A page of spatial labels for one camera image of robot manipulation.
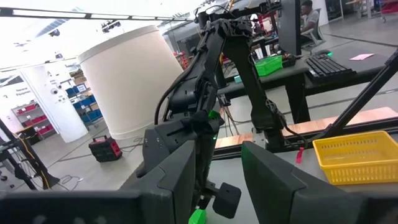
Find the black office desk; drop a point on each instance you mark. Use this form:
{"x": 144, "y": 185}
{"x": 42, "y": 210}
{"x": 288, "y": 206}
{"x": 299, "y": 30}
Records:
{"x": 373, "y": 67}

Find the overhead led light bar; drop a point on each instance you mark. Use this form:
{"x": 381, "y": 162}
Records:
{"x": 46, "y": 13}

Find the person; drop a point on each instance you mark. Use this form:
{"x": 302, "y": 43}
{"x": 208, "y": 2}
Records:
{"x": 309, "y": 18}

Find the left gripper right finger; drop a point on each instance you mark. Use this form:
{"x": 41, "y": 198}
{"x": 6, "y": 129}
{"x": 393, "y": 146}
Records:
{"x": 270, "y": 193}

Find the grey table mat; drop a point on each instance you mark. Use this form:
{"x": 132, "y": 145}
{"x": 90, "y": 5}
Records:
{"x": 227, "y": 168}

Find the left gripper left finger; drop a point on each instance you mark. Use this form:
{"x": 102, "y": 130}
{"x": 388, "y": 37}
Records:
{"x": 174, "y": 193}

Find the shelf with red bins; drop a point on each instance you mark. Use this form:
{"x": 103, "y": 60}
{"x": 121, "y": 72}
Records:
{"x": 31, "y": 119}

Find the yellow plastic basket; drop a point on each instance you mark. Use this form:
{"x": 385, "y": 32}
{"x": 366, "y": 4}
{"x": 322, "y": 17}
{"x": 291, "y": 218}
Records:
{"x": 357, "y": 155}

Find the black aluminium table frame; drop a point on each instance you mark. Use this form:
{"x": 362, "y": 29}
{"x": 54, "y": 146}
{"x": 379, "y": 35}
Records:
{"x": 357, "y": 98}

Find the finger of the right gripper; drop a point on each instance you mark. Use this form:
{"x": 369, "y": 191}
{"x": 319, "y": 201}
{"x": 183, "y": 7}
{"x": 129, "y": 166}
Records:
{"x": 227, "y": 199}

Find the black computer monitor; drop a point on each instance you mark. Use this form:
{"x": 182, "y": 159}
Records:
{"x": 289, "y": 28}

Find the small teal block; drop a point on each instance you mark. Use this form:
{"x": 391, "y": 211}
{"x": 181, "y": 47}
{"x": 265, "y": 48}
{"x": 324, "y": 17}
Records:
{"x": 237, "y": 79}

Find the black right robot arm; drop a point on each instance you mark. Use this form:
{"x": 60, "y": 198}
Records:
{"x": 236, "y": 62}

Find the red and black toolbox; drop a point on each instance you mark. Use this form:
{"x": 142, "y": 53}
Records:
{"x": 104, "y": 149}

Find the black computer keyboard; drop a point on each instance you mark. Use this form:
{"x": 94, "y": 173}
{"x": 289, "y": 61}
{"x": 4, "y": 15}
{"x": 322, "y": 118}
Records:
{"x": 326, "y": 67}

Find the green plastic basket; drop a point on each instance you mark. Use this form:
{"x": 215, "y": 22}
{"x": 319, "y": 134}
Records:
{"x": 197, "y": 217}

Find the black ceiling camera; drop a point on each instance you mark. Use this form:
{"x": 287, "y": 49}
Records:
{"x": 54, "y": 32}
{"x": 110, "y": 25}

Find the black computer mouse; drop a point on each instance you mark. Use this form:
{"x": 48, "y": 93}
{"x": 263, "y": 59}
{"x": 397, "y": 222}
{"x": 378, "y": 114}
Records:
{"x": 323, "y": 53}

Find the green plastic bin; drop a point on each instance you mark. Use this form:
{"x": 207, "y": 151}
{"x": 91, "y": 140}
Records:
{"x": 268, "y": 66}

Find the shelf with blue bins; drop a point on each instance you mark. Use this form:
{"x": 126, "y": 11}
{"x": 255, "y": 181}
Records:
{"x": 87, "y": 105}

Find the small red tag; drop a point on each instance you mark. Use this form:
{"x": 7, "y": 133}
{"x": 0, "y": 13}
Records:
{"x": 299, "y": 155}

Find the pink paper sheet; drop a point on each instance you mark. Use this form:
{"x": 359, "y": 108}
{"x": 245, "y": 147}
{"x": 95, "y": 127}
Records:
{"x": 361, "y": 57}

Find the white printed pillar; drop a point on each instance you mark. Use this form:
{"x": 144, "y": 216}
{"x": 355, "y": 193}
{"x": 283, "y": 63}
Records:
{"x": 53, "y": 102}

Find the black tripod stand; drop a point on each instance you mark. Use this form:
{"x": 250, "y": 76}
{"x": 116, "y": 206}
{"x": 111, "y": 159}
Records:
{"x": 49, "y": 181}

